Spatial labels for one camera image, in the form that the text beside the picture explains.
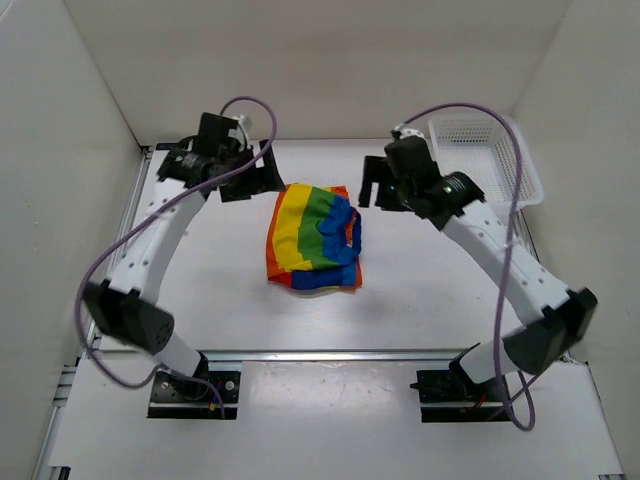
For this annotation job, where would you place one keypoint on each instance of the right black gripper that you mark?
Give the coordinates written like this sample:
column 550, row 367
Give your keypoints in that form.
column 375, row 170

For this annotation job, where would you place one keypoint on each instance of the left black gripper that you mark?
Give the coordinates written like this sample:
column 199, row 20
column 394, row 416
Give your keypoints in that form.
column 262, row 180

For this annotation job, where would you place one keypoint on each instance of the rainbow striped shorts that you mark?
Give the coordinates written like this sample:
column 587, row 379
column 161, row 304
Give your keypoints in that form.
column 314, row 239

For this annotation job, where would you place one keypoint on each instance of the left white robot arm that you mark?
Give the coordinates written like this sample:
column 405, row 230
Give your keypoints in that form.
column 124, row 304

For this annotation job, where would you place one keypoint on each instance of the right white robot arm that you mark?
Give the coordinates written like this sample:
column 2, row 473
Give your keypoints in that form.
column 553, row 316

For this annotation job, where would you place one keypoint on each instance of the white plastic basket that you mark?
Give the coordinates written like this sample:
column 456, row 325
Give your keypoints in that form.
column 477, row 145

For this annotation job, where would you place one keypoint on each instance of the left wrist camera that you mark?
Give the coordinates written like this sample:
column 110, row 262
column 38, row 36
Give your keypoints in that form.
column 240, row 130

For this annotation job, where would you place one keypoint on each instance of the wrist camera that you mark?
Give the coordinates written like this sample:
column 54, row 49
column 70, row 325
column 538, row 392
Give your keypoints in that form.
column 240, row 130
column 403, row 131

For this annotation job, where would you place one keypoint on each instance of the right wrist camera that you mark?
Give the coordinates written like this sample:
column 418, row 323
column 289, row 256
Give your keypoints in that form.
column 403, row 131

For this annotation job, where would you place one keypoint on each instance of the aluminium front rail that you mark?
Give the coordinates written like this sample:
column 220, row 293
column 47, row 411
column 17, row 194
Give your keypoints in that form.
column 385, row 355

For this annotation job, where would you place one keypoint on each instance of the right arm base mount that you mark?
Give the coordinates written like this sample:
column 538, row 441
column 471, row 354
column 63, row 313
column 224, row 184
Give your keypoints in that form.
column 444, row 398

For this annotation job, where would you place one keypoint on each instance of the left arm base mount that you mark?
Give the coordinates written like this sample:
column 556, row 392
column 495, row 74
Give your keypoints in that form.
column 175, row 398

